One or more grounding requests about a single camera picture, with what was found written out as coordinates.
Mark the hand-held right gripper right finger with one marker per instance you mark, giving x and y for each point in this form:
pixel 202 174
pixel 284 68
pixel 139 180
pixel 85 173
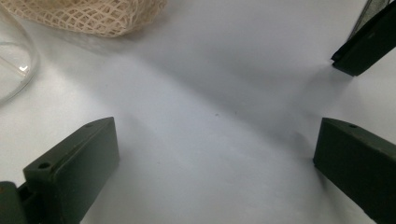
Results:
pixel 358 158

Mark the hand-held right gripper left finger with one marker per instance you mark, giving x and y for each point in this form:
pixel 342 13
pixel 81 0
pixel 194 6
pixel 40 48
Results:
pixel 74 161

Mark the clear plastic container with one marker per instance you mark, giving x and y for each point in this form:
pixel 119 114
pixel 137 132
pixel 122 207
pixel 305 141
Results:
pixel 18 68

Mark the beige mesh net bag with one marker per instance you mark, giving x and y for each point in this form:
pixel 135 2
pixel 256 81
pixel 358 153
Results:
pixel 93 15

